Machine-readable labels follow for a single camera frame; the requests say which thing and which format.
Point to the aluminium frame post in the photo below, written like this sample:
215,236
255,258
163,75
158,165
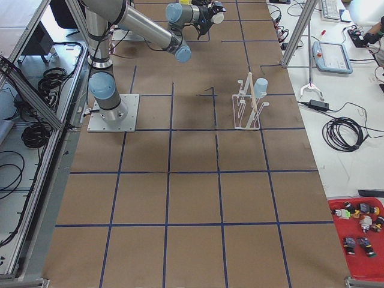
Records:
298,31

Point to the green handled reacher grabber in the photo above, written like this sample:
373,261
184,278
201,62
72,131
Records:
310,86

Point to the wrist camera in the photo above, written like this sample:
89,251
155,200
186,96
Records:
217,6

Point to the light blue cup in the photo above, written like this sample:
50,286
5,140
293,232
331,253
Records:
260,87

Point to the white keyboard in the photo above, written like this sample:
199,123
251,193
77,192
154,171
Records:
329,10

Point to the blue teach pendant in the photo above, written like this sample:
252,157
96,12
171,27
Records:
331,57

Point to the white wire cup rack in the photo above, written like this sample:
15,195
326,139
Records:
247,108

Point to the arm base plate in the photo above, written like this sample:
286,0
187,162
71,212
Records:
121,119

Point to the red parts tray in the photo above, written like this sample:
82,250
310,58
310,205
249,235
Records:
359,224

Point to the black power adapter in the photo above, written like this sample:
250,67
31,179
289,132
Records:
318,105

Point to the cream cup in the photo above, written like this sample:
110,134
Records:
217,18

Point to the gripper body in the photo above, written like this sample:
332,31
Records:
206,12

